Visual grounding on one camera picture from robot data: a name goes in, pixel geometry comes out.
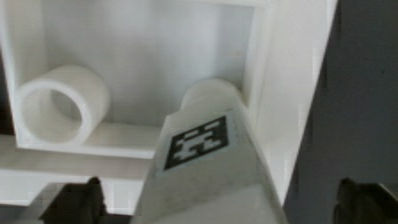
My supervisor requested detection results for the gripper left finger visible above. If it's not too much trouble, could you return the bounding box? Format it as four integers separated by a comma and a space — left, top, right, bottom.
40, 177, 107, 224

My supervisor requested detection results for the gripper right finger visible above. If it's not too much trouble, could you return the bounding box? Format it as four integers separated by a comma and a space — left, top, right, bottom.
333, 178, 398, 224

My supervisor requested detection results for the white chair leg block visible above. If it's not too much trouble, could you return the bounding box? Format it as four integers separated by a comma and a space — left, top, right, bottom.
132, 79, 289, 224

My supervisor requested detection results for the white chair seat part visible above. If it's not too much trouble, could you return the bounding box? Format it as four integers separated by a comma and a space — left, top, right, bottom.
0, 0, 271, 159

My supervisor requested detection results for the white front rail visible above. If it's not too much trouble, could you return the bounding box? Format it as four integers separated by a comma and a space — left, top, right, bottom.
0, 135, 150, 215

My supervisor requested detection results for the white rail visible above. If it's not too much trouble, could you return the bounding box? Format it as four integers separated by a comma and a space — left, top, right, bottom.
242, 0, 338, 197
0, 135, 150, 215

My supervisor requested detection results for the white right side rail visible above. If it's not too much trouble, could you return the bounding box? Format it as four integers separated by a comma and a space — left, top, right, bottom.
242, 0, 338, 197

